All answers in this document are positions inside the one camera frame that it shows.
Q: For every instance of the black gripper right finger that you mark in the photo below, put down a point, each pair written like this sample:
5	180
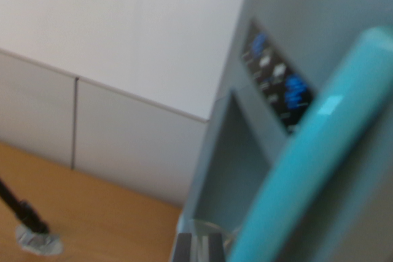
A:
216	249

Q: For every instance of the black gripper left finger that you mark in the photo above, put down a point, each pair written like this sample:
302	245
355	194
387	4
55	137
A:
183	249

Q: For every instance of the grey tape patch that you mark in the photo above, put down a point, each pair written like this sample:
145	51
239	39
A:
40	242

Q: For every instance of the black temperature display panel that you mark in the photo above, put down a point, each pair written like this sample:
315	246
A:
276	90

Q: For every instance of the black tripod leg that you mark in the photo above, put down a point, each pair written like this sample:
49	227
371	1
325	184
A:
18	206

